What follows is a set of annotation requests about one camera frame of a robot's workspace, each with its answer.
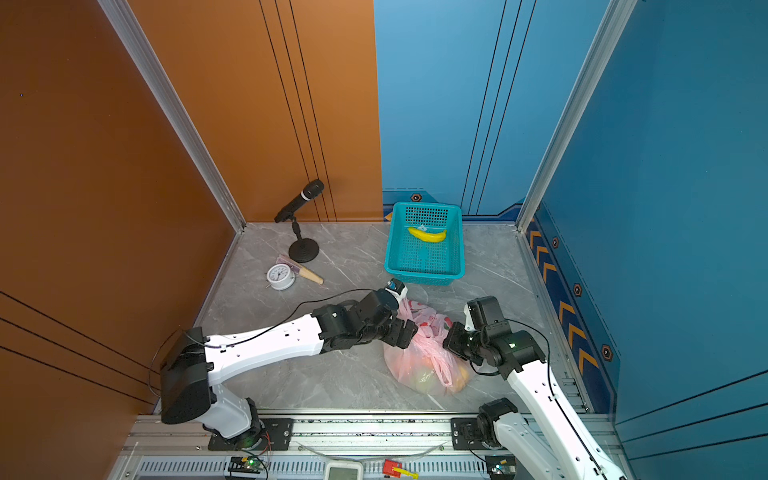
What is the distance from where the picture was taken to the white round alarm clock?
1011 millimetres

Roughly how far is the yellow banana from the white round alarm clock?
49 centimetres

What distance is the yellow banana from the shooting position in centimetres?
117
